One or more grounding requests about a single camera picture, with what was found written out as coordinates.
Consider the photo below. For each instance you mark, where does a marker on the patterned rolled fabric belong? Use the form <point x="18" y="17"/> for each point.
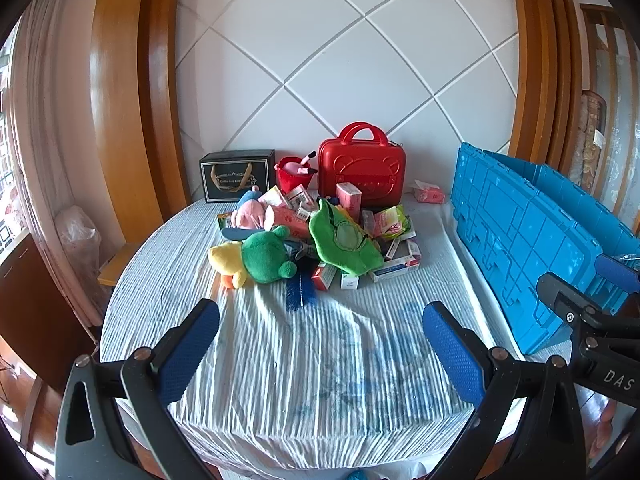
<point x="592" y="135"/>

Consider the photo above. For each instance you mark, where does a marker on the pink plush toy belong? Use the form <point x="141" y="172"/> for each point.
<point x="250" y="215"/>

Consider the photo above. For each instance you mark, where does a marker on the black gift box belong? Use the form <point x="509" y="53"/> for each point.
<point x="235" y="175"/>

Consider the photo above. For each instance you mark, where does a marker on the white lace curtain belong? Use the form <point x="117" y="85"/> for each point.
<point x="622" y="110"/>

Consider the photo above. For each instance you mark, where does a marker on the dark wooden cabinet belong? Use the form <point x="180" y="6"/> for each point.
<point x="40" y="310"/>

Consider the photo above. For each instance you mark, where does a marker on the pale pink curtain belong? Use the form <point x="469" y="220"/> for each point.
<point x="50" y="110"/>

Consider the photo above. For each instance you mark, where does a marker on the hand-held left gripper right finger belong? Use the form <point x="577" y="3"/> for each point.
<point x="452" y="355"/>

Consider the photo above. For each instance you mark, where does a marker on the green fabric pouch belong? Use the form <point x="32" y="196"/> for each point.
<point x="345" y="240"/>

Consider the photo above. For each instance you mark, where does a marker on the green frog plush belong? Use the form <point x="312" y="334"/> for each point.
<point x="265" y="255"/>

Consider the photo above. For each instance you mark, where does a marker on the white blue red carton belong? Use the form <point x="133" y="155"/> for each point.
<point x="395" y="270"/>

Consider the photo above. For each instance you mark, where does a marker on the blue plastic crate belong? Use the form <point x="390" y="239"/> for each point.
<point x="500" y="240"/>

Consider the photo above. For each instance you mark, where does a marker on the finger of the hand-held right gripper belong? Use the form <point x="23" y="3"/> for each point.
<point x="560" y="295"/>
<point x="617" y="272"/>

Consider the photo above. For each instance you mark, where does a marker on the light blue plastic comb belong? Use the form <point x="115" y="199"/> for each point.
<point x="237" y="234"/>

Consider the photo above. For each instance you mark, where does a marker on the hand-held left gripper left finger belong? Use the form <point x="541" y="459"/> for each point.
<point x="190" y="355"/>

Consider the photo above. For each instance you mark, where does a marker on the pink toy with black tips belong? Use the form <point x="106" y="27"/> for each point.
<point x="304" y="167"/>

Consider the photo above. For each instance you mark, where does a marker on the person's right hand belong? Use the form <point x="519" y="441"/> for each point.
<point x="607" y="425"/>

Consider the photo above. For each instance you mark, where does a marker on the light wooden stool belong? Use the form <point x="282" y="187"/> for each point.
<point x="115" y="270"/>

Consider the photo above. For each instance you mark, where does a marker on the pile of medicine boxes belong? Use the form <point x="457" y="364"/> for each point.
<point x="324" y="276"/>

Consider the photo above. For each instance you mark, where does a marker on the clear plastic bag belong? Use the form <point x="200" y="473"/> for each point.
<point x="77" y="240"/>

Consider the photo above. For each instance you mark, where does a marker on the small red bucket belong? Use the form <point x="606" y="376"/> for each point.
<point x="286" y="177"/>

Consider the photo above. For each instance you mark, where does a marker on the yellow plush toy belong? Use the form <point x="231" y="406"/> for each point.
<point x="227" y="257"/>

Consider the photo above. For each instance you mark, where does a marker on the tall pink carton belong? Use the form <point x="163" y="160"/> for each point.
<point x="349" y="200"/>

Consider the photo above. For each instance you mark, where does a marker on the pink tissue pack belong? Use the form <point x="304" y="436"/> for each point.
<point x="429" y="193"/>

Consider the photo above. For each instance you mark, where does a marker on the blue bristle brush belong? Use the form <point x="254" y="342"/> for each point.
<point x="300" y="292"/>

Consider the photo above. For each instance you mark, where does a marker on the pink and green wipes pack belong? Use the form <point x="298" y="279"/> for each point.
<point x="392" y="222"/>

